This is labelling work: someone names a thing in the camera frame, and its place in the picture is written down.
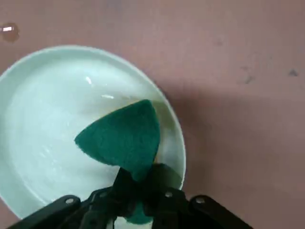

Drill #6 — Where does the pale green plate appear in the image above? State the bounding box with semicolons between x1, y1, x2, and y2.
0;45;186;220

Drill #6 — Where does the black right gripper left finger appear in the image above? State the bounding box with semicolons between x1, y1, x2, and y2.
7;167;138;229

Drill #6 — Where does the green and yellow sponge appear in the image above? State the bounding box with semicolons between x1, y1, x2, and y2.
74;99;161;225

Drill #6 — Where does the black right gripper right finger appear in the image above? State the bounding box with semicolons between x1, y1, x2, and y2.
142;163;253;229

